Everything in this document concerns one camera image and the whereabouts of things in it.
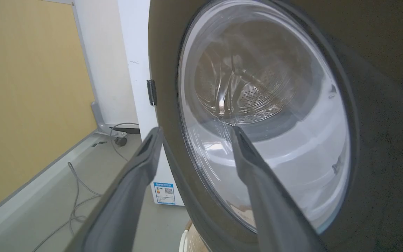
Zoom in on white washing machine body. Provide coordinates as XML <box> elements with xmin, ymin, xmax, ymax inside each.
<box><xmin>118</xmin><ymin>0</ymin><xmax>185</xmax><ymax>206</ymax></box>

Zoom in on grey metal partition foot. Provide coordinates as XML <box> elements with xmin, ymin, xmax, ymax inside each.
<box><xmin>91</xmin><ymin>102</ymin><xmax>127</xmax><ymax>137</ymax></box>

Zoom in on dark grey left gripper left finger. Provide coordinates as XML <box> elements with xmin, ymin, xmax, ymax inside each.
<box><xmin>64</xmin><ymin>126</ymin><xmax>164</xmax><ymax>252</ymax></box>

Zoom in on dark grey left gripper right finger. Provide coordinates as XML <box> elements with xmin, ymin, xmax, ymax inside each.
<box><xmin>230</xmin><ymin>126</ymin><xmax>328</xmax><ymax>252</ymax></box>

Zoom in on blue energy label sticker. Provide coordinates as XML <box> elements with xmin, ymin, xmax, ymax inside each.
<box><xmin>153</xmin><ymin>182</ymin><xmax>176</xmax><ymax>205</ymax></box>

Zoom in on beige laundry basket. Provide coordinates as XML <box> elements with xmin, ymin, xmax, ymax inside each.
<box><xmin>179</xmin><ymin>220</ymin><xmax>212</xmax><ymax>252</ymax></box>

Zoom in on grey cable on floor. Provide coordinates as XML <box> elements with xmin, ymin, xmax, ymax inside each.
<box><xmin>32</xmin><ymin>162</ymin><xmax>103</xmax><ymax>252</ymax></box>

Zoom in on black door latch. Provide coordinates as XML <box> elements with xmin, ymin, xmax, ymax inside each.
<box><xmin>147</xmin><ymin>79</ymin><xmax>157</xmax><ymax>106</ymax></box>

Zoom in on dark round washing machine door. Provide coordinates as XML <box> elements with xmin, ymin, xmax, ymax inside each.
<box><xmin>148</xmin><ymin>0</ymin><xmax>403</xmax><ymax>252</ymax></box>

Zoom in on dark thin cable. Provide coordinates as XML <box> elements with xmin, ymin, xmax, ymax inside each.
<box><xmin>110</xmin><ymin>122</ymin><xmax>140</xmax><ymax>162</ymax></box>

